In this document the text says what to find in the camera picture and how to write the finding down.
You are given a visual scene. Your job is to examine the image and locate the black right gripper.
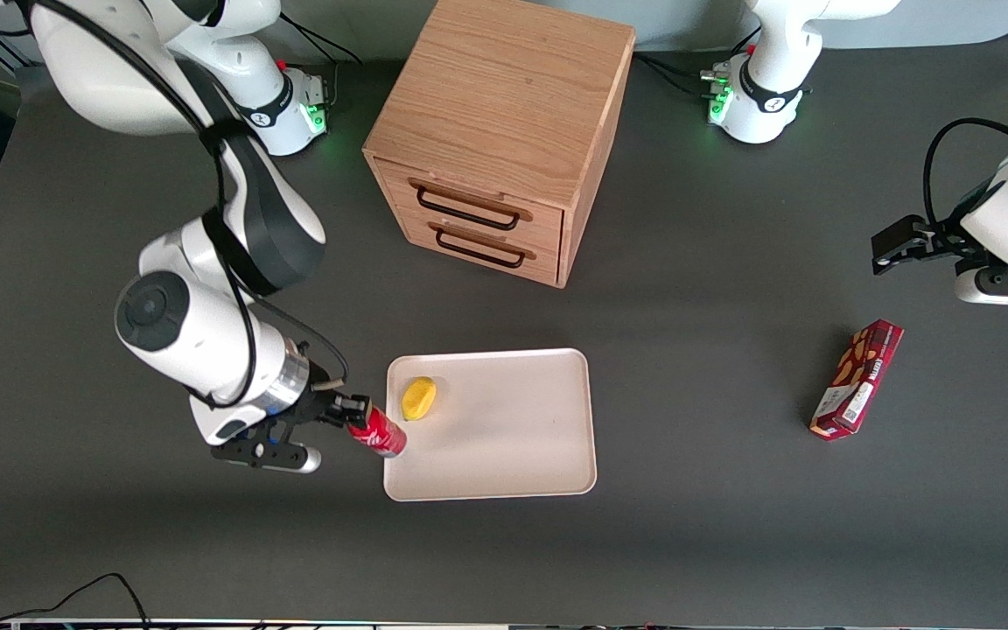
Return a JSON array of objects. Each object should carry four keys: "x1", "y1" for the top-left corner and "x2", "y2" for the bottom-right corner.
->
[{"x1": 288, "y1": 383, "x2": 374, "y2": 432}]

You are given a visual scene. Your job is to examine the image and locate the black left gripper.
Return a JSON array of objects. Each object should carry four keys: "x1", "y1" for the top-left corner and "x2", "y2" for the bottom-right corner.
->
[{"x1": 871, "y1": 212, "x2": 990, "y2": 277}]

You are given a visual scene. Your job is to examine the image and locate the red coke bottle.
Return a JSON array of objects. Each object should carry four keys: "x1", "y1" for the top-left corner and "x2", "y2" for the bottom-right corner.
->
[{"x1": 346, "y1": 404, "x2": 408, "y2": 459}]

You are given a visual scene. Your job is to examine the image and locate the beige rectangular tray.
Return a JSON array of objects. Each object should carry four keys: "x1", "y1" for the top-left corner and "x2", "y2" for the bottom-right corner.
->
[{"x1": 383, "y1": 348, "x2": 598, "y2": 502}]

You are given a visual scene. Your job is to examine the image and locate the yellow lemon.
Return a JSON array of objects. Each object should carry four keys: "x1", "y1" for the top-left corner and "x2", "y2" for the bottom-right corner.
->
[{"x1": 402, "y1": 376, "x2": 438, "y2": 422}]

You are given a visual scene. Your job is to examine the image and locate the red snack box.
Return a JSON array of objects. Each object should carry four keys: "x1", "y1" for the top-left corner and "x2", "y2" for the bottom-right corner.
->
[{"x1": 809, "y1": 319, "x2": 905, "y2": 442}]

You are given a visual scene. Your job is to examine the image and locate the wooden two-drawer cabinet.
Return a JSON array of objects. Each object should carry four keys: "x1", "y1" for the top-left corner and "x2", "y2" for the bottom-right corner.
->
[{"x1": 362, "y1": 0, "x2": 636, "y2": 290}]

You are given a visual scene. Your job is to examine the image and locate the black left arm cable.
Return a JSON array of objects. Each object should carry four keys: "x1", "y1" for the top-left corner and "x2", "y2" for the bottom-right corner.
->
[{"x1": 921, "y1": 117, "x2": 1008, "y2": 230}]

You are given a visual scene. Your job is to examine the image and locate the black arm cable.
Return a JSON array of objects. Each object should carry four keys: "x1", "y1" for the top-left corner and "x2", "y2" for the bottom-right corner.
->
[
  {"x1": 921, "y1": 117, "x2": 1008, "y2": 230},
  {"x1": 27, "y1": 0, "x2": 349, "y2": 410}
]

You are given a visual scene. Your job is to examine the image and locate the black metal drawer handle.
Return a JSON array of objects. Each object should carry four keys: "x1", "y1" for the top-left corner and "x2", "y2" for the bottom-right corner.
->
[
  {"x1": 416, "y1": 185, "x2": 523, "y2": 233},
  {"x1": 436, "y1": 228, "x2": 528, "y2": 270}
]

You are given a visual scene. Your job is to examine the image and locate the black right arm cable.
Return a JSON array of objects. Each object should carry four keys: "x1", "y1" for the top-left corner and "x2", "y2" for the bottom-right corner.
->
[{"x1": 27, "y1": 0, "x2": 349, "y2": 410}]

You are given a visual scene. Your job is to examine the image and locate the thin black table-edge cable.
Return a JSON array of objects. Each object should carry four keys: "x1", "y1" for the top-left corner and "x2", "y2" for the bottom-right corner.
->
[{"x1": 0, "y1": 572, "x2": 151, "y2": 630}]

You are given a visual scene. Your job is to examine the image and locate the black left base cables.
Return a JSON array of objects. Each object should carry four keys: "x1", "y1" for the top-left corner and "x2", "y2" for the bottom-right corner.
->
[{"x1": 633, "y1": 51, "x2": 734, "y2": 101}]

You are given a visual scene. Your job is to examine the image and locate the black base cables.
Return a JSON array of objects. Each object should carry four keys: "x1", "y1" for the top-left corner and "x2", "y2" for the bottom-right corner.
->
[
  {"x1": 275, "y1": 12, "x2": 366, "y2": 108},
  {"x1": 633, "y1": 51, "x2": 734, "y2": 101}
]

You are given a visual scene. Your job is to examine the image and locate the black right base cables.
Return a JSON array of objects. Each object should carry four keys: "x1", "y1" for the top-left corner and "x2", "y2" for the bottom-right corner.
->
[{"x1": 275, "y1": 12, "x2": 366, "y2": 108}]

